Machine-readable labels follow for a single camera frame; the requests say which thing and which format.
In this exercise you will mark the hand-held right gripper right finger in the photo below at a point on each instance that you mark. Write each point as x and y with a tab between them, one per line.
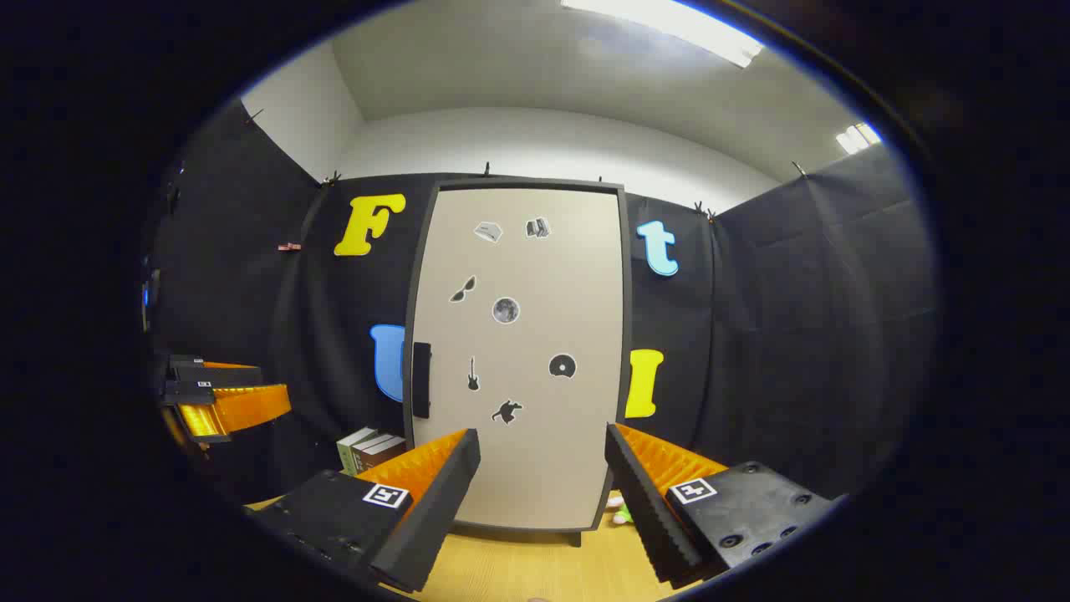
644	510

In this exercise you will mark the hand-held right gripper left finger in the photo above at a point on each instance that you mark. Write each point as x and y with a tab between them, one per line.
435	510

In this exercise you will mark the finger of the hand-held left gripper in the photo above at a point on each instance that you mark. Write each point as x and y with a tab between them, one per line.
226	376
251	405

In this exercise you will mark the green and pink plush toy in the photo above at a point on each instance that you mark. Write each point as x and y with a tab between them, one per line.
620	512

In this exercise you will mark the brown book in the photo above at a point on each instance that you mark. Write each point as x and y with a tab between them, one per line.
386	451
368	451

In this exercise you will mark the black backdrop cloth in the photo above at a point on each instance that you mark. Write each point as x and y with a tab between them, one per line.
794	334

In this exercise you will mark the small ceiling light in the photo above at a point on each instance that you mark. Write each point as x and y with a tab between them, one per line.
858	138

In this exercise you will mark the long ceiling light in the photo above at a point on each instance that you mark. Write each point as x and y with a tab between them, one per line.
669	25

